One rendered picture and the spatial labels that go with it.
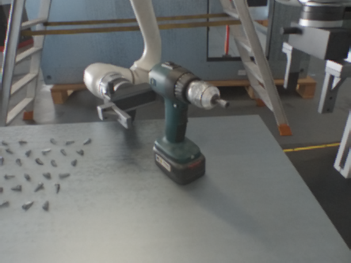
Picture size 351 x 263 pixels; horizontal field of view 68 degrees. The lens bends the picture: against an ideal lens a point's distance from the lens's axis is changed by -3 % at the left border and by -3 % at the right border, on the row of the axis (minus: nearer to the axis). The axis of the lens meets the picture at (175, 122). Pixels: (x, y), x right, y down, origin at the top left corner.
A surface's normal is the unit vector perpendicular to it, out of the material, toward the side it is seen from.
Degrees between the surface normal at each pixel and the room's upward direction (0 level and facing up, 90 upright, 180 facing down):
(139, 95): 90
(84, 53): 90
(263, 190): 0
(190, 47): 90
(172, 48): 90
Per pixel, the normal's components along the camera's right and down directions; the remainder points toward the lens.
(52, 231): -0.04, -0.88
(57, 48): -0.03, 0.47
